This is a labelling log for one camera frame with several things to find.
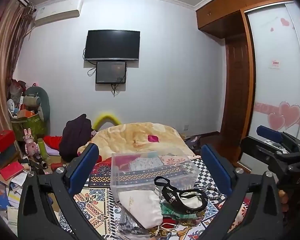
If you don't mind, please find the small white fan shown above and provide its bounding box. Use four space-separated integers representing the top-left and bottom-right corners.
7 99 17 117

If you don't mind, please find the white sliding door with hearts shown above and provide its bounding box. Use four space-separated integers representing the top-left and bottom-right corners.
239 1 300 172

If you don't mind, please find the black cylinder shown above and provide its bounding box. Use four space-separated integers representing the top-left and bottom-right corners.
33 153 49 170

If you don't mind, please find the black wall television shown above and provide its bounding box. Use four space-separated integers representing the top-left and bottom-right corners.
84 30 141 61

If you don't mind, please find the wooden wardrobe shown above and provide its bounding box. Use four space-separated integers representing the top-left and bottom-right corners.
196 0 298 175

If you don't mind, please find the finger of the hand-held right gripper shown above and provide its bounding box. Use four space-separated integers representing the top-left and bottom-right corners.
256 125 300 152
240 136 290 167

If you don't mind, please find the white drawstring bag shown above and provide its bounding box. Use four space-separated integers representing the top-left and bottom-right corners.
118 189 164 229

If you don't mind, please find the pile of papers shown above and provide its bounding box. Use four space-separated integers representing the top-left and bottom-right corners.
6 172 33 207

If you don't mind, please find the dark purple cloth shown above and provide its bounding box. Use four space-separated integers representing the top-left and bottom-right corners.
182 135 202 153

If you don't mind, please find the black backpack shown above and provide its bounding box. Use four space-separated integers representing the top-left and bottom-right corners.
58 113 93 163

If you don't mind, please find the green bottle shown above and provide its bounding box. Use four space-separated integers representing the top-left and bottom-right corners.
37 138 49 160

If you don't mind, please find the red box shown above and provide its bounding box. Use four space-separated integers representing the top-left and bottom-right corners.
0 130 16 153

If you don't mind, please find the patterned bedsheet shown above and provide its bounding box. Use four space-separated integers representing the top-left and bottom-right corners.
57 154 253 240

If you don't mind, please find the red book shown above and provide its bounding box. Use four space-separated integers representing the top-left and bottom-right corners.
0 161 25 181

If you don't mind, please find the pink red folded cloth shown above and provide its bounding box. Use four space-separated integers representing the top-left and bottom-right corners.
113 155 143 171

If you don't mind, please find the green gift bag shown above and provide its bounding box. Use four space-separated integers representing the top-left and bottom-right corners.
12 113 47 141

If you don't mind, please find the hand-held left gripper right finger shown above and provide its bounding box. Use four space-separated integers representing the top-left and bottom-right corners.
197 144 283 240

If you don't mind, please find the white air conditioner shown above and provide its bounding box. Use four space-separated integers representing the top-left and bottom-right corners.
33 0 84 27

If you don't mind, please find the green cloth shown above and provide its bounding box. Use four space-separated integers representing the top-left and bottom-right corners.
160 201 198 222

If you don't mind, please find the clear plastic storage box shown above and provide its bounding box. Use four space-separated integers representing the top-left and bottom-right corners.
110 151 201 203

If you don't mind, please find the mint patterned folded cloth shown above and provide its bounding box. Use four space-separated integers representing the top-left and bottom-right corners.
129 158 166 172

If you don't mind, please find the grey plush toy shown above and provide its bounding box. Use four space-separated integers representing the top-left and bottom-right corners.
23 86 51 123

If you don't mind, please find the beige floral blanket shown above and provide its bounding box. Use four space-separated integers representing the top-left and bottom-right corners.
86 122 196 161

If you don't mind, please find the brown striped curtain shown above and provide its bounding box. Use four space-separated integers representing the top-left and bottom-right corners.
0 0 36 143

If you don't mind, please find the black white patterned strap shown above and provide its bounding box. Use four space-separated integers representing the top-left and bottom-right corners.
204 183 222 201

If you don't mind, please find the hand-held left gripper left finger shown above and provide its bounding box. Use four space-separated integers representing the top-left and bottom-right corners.
17 143 108 240

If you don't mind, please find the yellow foam tube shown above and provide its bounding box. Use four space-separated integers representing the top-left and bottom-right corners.
93 113 122 132

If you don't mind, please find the grey patterned packet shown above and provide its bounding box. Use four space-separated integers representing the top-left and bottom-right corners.
116 209 151 238

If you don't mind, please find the pink rabbit toy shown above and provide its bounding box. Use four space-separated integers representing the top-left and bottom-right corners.
23 128 39 156

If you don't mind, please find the small black monitor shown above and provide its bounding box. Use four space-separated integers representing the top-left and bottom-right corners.
95 61 127 84

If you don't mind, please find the person's right hand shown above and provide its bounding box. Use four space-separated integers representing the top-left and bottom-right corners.
277 189 290 204

